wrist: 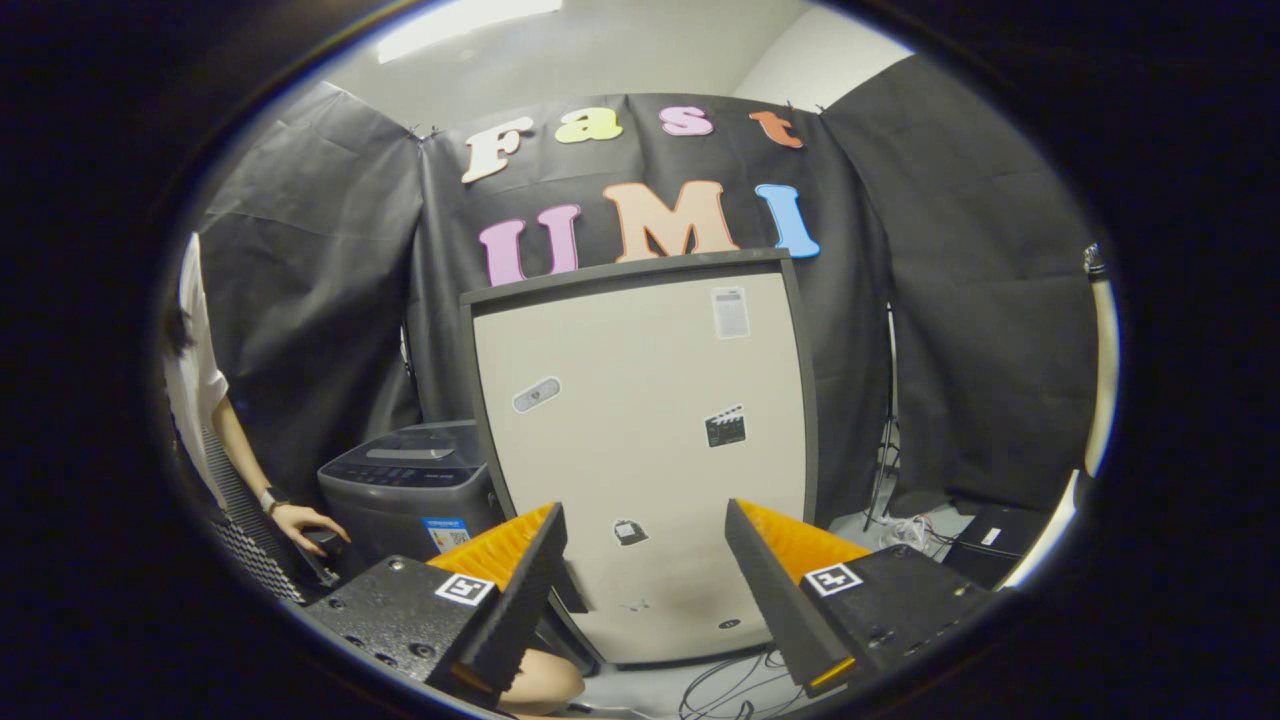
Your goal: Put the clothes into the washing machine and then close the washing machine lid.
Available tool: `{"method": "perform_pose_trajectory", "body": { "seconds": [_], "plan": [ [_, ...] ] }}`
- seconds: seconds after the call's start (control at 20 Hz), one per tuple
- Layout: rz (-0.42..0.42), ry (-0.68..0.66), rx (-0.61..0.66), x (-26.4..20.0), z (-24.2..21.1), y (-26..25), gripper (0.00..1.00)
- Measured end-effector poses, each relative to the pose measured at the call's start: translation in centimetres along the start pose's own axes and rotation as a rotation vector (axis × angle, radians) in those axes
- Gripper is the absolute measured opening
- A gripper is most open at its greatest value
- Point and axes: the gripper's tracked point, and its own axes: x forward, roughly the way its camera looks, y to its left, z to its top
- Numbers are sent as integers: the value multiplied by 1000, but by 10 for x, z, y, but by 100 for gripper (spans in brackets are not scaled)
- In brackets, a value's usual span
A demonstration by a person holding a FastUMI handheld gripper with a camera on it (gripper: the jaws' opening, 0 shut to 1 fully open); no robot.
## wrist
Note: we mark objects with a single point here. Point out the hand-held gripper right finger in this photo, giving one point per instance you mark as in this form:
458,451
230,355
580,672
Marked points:
775,600

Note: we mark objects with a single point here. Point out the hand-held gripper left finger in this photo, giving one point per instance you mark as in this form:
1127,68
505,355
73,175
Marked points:
520,600

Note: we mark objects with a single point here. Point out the grey washing machine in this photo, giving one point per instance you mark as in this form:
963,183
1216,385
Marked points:
390,510

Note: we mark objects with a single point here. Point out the grey washing machine lid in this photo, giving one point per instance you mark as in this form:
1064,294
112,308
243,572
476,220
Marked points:
440,440

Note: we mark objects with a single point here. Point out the black box with white label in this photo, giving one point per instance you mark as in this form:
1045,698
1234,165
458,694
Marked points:
1000,545

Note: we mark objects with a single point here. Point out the black stand pole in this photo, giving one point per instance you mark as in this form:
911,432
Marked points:
404,350

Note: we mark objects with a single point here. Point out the black mesh office chair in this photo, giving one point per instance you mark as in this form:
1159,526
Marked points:
240,530

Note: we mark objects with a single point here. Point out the black backdrop cloth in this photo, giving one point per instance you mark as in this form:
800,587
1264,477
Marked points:
980,300

